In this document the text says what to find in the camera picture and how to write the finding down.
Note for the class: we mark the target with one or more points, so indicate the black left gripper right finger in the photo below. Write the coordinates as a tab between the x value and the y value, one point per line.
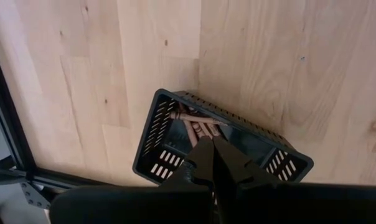
231	168

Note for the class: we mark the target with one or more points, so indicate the black plastic basket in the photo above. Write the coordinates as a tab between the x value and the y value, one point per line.
163	168

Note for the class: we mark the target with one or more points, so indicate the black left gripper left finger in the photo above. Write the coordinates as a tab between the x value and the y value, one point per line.
197	165

